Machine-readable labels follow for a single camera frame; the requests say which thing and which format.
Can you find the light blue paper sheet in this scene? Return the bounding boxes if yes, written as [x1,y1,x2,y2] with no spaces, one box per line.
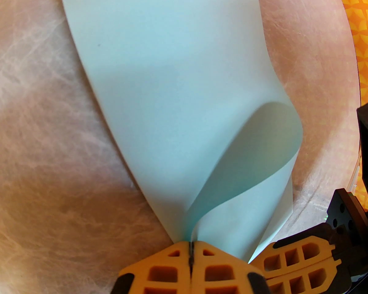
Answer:
[58,0,304,264]

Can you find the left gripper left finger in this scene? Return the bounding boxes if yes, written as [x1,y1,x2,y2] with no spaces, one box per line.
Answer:
[110,241,192,294]

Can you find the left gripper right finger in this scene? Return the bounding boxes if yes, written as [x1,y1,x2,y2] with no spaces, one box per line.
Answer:
[190,241,272,294]

